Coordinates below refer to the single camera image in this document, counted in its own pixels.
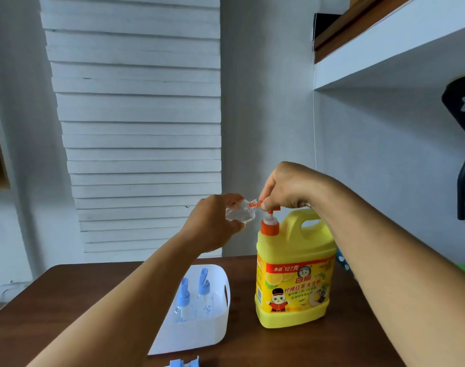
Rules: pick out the person's right hand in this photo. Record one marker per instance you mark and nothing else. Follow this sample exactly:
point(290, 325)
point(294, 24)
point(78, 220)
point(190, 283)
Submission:
point(293, 183)

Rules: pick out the person's left hand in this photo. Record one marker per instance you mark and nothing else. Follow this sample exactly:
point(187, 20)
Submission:
point(205, 225)

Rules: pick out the person's left thumb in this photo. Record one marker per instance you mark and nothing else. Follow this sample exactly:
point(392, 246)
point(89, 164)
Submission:
point(234, 197)

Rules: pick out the person's right fingers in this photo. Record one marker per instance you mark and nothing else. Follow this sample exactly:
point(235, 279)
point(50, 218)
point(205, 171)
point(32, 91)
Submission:
point(270, 194)

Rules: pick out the small clear plastic bottle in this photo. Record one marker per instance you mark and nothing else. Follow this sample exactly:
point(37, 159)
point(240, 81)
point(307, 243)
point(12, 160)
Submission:
point(243, 214)

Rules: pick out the orange pump dispenser head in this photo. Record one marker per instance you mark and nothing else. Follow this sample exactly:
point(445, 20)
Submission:
point(270, 225)

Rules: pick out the person's left forearm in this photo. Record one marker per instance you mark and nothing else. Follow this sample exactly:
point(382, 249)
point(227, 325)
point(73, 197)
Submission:
point(140, 298)

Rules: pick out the person's right forearm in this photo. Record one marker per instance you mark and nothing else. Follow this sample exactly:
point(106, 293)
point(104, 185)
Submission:
point(400, 278)

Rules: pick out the yellow dish soap jug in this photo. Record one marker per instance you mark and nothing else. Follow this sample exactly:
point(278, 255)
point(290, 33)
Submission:
point(293, 278)

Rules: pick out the blue white dotted item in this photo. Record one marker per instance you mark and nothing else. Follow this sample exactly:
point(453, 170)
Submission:
point(342, 259)

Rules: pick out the clear bottle with blue pump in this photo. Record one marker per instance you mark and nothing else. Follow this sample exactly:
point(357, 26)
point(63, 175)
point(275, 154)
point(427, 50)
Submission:
point(204, 298)
point(182, 301)

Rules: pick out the white louvered shutter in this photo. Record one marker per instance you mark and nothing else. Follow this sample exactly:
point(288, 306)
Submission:
point(140, 110)

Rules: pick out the white plastic basket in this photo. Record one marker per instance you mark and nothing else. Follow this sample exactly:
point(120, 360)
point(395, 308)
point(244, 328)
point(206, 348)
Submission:
point(213, 332)

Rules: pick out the loose blue pump cap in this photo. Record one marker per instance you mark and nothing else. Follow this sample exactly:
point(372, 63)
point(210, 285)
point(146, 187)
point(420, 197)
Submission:
point(186, 363)

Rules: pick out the brown wooden board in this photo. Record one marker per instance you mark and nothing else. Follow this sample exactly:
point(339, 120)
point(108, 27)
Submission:
point(347, 30)

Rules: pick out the white wall shelf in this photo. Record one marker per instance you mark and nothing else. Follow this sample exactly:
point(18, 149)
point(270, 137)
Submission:
point(393, 41)

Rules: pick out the black metal bracket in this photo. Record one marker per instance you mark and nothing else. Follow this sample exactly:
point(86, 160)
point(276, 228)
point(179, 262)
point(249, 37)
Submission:
point(464, 110)

